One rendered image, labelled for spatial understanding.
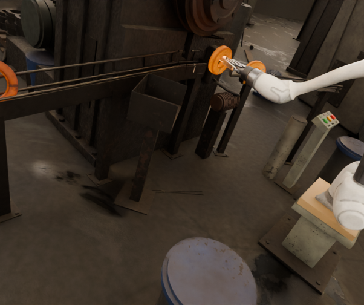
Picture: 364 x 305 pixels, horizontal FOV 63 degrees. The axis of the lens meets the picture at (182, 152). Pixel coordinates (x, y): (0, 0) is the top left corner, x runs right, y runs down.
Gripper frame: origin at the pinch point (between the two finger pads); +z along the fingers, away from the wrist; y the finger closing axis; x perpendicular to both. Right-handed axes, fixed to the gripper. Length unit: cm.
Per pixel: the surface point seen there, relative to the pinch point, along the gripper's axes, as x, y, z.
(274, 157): -64, 65, -36
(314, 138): -36, 70, -51
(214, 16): 16.6, -0.3, 13.5
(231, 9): 20.5, 14.7, 14.6
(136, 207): -83, -45, -12
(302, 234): -63, 10, -85
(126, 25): 1, -38, 35
